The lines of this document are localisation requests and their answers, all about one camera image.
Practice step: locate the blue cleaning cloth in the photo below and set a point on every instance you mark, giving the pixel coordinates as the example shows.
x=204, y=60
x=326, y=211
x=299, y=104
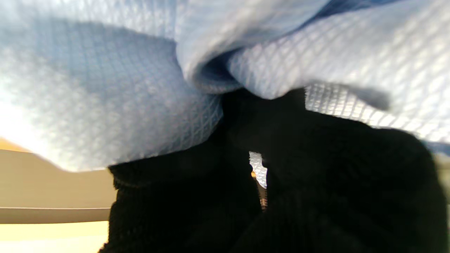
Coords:
x=123, y=88

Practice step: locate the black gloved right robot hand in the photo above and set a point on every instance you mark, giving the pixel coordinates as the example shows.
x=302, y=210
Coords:
x=334, y=189

